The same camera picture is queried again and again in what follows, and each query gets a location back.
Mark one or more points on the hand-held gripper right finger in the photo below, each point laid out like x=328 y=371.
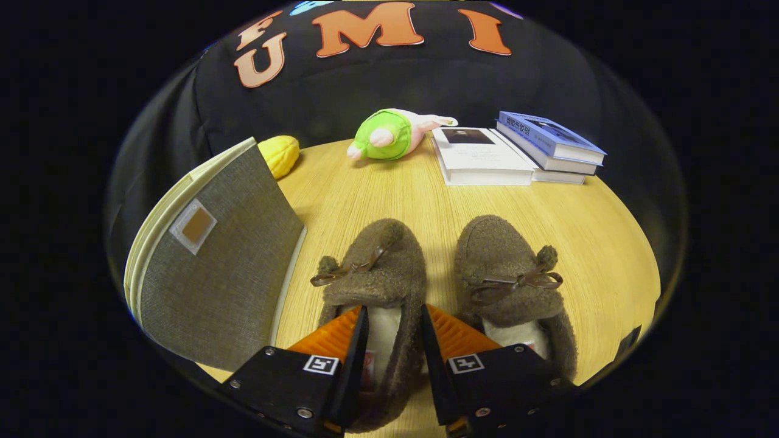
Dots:
x=435 y=365

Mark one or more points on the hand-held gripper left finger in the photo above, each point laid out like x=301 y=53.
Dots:
x=353 y=365

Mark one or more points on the brown fleece shoe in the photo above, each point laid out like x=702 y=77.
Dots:
x=377 y=261
x=505 y=249

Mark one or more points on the grey fabric storage box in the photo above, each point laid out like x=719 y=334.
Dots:
x=225 y=267

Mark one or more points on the dark rectangular slab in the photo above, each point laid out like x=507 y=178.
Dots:
x=628 y=344

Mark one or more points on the white book with dark photo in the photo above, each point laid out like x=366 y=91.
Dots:
x=481 y=158

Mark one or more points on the yellow corn toy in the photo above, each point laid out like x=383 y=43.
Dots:
x=280 y=155

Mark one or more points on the green and pink plush toy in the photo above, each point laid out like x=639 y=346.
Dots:
x=386 y=137

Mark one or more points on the blue paperback book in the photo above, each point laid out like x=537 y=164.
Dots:
x=566 y=167

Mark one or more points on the blue book with dark picture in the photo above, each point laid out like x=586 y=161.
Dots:
x=548 y=134

